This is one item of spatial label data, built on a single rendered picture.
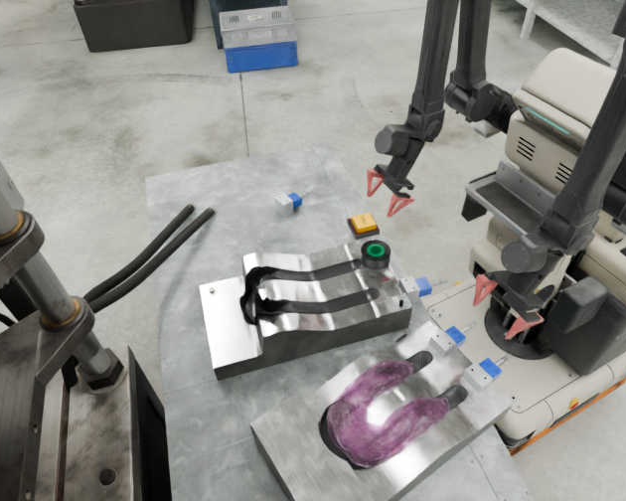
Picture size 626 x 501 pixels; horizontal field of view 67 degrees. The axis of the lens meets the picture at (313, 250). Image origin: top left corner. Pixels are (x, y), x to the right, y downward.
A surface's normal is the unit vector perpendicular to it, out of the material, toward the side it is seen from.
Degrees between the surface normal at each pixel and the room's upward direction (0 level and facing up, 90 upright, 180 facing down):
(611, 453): 0
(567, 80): 42
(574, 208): 90
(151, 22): 90
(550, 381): 0
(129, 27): 90
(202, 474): 0
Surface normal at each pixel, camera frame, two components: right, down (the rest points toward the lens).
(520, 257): -0.80, 0.00
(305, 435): -0.04, -0.69
